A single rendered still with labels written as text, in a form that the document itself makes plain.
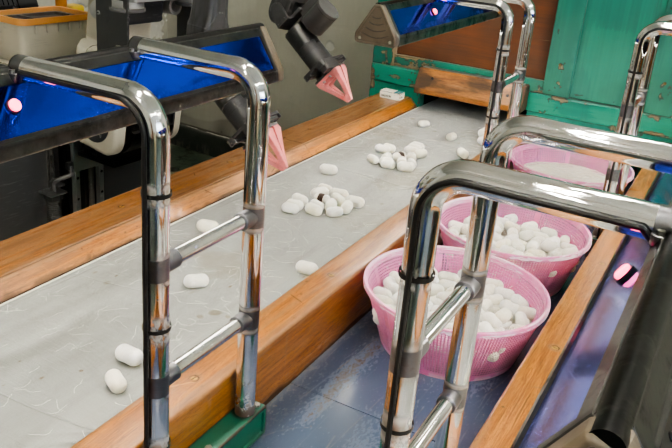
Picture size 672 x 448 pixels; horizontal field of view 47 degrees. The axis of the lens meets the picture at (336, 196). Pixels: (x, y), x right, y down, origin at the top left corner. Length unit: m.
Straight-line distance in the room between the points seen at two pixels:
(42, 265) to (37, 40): 1.06
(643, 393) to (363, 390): 0.75
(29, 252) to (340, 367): 0.47
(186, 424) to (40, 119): 0.35
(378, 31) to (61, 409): 0.80
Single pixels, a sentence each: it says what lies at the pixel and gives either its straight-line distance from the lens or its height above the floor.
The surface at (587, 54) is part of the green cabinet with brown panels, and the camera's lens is 2.06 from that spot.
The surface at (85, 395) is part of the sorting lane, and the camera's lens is 0.93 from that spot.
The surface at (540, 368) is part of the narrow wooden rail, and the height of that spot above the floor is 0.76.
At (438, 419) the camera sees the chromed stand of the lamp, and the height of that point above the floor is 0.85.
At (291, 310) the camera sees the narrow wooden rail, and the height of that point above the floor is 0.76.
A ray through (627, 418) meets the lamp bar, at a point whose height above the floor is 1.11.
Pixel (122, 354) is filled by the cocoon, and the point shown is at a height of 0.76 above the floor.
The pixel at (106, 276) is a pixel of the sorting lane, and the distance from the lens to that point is 1.17.
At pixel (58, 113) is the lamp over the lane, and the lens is 0.76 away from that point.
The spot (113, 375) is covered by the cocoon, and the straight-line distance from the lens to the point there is 0.92.
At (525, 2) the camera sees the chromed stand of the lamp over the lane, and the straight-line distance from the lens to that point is 1.65.
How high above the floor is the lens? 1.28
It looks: 21 degrees down
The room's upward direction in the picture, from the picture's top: 5 degrees clockwise
